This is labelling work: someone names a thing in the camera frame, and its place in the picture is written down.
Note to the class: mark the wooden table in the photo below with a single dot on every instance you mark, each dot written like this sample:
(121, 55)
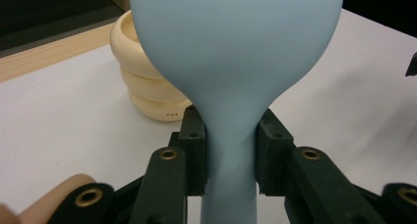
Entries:
(49, 57)

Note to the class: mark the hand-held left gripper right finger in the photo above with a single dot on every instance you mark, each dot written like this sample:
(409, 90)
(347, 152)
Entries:
(272, 158)

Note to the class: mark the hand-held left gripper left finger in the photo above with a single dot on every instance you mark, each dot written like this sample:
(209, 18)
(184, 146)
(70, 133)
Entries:
(195, 158)

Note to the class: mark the cream ringed cup with duck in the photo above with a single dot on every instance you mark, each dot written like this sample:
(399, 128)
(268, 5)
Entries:
(137, 60)

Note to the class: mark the white table board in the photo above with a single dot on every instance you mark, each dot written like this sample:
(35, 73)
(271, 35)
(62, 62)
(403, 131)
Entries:
(82, 119)

